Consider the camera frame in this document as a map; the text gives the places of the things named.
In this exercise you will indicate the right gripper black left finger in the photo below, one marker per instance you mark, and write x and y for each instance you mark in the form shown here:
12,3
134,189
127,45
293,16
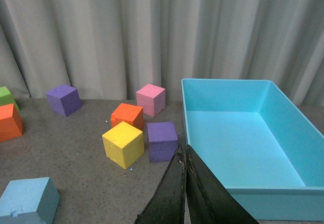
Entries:
167,205

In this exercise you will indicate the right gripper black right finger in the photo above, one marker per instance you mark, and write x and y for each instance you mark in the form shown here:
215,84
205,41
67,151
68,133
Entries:
208,200

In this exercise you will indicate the purple foam cube front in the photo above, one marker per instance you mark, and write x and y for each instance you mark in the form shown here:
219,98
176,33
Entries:
163,141

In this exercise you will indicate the purple foam cube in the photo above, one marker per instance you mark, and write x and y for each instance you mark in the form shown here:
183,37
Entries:
64,100
163,141

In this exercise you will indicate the yellow foam cube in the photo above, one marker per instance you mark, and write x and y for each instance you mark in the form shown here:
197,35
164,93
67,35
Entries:
123,144

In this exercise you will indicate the cyan plastic bin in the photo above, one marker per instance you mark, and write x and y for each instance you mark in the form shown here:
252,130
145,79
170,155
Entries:
258,144

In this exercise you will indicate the orange foam cube right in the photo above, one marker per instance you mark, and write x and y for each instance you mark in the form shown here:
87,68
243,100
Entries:
131,114

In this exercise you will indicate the orange foam cube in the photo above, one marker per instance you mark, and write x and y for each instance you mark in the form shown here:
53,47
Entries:
11,123
131,114

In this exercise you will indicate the pink foam cube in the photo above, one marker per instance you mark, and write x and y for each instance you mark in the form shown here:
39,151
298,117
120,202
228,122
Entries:
152,98

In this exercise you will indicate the purple foam cube back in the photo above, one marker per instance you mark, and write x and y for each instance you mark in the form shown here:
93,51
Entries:
64,100

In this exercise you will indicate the grey curtain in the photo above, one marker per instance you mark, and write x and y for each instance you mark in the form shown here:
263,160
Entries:
109,49

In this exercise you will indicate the orange foam cube centre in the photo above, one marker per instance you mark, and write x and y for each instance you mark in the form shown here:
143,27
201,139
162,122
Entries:
11,123

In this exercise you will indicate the green foam cube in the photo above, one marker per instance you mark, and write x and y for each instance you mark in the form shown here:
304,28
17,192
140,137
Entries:
7,98

